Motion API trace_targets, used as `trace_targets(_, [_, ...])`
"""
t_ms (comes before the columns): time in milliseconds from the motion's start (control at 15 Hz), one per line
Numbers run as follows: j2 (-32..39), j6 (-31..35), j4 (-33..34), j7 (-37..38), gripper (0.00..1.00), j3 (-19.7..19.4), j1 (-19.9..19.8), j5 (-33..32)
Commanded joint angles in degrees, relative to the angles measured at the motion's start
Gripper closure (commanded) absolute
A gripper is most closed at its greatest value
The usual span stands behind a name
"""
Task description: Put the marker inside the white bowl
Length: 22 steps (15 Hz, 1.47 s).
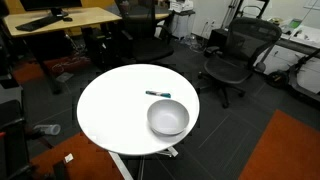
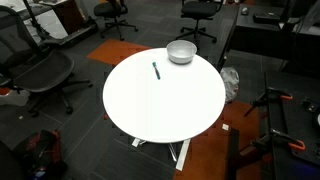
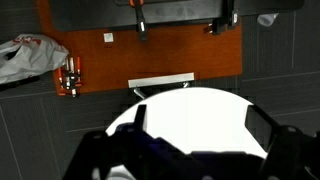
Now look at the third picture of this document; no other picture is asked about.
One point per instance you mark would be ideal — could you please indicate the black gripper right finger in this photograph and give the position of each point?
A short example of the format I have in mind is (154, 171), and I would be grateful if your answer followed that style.
(261, 128)

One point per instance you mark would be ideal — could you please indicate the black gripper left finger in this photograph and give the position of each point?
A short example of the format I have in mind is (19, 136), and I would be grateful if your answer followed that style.
(140, 116)

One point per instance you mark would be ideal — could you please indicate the white metal table base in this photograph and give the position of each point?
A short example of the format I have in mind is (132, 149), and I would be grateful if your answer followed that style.
(160, 80)

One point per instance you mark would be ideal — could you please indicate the small white paper tag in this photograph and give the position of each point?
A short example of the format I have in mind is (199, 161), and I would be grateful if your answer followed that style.
(108, 37)

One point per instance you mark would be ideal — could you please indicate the white plastic bag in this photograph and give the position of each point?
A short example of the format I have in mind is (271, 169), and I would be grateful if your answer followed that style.
(33, 56)

